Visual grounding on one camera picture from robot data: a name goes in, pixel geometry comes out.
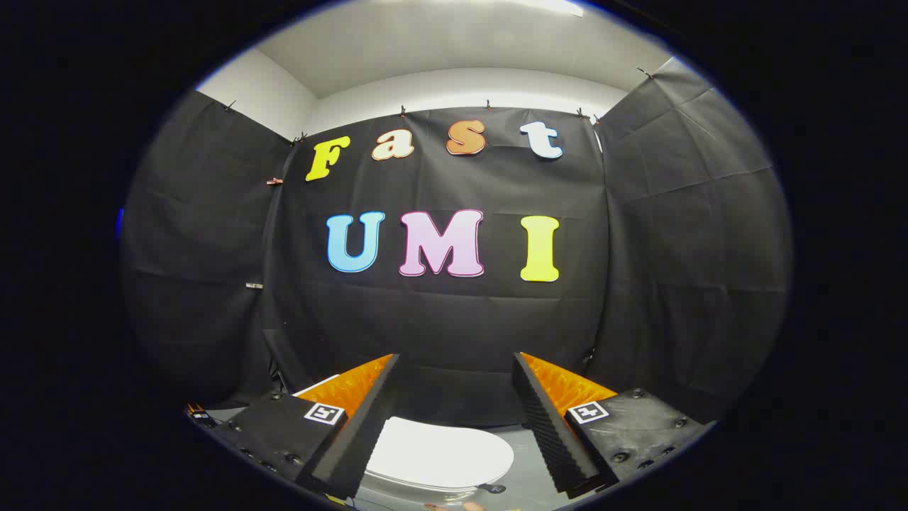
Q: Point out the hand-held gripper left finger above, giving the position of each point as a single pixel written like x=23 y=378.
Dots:
x=369 y=426

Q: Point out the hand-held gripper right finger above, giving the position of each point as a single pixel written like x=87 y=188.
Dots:
x=546 y=433

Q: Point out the black backdrop cloth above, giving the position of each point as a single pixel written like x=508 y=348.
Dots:
x=454 y=319

